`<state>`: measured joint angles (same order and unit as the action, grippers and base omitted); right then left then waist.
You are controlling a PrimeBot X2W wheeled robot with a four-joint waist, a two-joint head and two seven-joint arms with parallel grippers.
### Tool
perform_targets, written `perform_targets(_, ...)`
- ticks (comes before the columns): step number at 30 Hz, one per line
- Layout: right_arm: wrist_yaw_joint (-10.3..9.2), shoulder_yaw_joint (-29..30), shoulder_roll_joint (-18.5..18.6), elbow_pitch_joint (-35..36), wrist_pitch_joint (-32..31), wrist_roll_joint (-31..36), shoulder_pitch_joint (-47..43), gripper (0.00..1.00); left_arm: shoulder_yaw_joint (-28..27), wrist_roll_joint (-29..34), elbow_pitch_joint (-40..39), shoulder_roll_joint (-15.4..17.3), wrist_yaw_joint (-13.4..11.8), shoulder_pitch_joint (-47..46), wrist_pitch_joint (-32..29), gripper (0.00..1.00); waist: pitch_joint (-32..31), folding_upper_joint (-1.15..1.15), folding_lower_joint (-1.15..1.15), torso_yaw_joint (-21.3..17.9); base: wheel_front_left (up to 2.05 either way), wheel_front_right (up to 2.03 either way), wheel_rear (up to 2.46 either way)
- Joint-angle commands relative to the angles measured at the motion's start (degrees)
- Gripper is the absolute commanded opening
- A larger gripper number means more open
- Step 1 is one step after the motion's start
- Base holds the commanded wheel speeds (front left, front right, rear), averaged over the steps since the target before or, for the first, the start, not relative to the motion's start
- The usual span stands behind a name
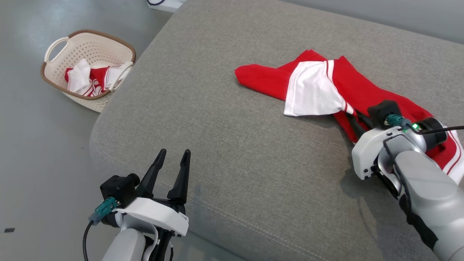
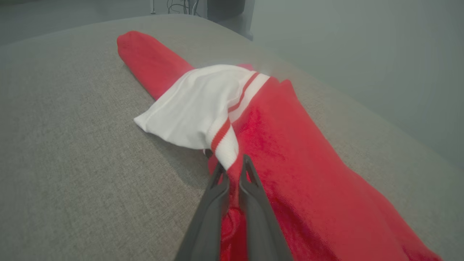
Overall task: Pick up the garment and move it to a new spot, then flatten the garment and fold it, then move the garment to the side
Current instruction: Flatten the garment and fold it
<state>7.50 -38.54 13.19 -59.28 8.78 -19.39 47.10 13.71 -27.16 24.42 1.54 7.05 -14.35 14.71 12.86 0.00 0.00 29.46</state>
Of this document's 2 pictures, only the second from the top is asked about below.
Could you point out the grey fabric sofa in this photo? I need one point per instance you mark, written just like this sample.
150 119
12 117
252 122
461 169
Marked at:
72 145

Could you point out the dark grey box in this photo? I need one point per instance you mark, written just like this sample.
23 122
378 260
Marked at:
226 9

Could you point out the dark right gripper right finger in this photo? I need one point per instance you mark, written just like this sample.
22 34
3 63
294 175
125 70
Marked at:
261 224

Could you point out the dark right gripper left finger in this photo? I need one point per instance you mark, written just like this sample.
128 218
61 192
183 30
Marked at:
206 224

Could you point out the red jersey white striped sleeves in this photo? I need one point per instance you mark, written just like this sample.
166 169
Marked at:
290 145

